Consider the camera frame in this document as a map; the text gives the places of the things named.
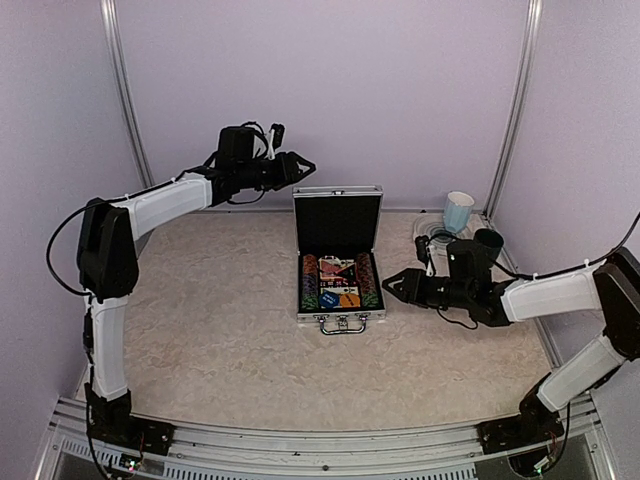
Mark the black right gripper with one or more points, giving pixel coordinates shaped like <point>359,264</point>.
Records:
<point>411,284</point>

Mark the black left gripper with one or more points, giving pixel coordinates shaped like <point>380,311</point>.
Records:
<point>288,171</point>

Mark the green chip group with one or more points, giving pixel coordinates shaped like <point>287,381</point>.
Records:
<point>370,300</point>

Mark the orange round button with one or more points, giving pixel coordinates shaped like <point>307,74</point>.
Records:
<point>349,300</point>

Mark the aluminium poker case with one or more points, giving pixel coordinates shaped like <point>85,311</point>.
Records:
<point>340,221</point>

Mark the red playing card deck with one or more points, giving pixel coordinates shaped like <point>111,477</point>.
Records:
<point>328,273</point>

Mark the blue small blind button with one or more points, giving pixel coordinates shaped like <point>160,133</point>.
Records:
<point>329,300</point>

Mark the green chip stack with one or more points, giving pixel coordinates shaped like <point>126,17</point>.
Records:
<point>310,301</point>

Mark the black triangular dealer button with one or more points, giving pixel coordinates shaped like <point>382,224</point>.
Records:
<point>346,270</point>

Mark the clear round plastic lid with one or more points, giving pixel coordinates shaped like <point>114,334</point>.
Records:
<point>330,261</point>

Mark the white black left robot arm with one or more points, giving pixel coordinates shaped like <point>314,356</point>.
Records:
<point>107,262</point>

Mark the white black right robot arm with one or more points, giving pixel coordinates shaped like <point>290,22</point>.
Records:
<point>607,287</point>

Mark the right poker chip row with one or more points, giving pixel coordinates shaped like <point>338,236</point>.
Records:
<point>365,274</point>

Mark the poker chip row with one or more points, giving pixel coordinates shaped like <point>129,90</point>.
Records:
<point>310,274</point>
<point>365,274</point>

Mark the white swirl plate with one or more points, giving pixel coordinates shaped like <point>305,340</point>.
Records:
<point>432,226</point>

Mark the red dice row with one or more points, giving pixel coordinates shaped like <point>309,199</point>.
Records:
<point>338,283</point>

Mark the dark green mug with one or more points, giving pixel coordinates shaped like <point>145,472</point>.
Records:
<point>489,245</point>

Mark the left poker chip row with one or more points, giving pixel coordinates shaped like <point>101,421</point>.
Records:
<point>310,274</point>

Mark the light blue ribbed cup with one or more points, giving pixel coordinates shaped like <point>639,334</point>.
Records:
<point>457,211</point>

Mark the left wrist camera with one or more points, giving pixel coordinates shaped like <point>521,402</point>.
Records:
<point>275,138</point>

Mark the front aluminium rail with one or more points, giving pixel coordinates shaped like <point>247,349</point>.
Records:
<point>211,452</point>

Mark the right aluminium frame post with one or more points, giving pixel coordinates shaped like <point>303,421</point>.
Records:
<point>523,77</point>

